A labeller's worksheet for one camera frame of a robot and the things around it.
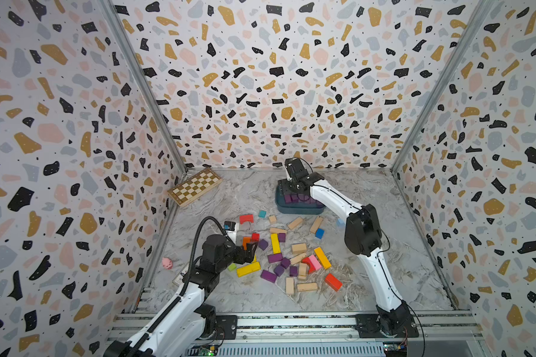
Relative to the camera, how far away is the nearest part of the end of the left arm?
747 mm

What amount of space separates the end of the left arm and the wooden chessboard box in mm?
479

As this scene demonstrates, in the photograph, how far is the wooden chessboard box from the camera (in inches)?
42.7
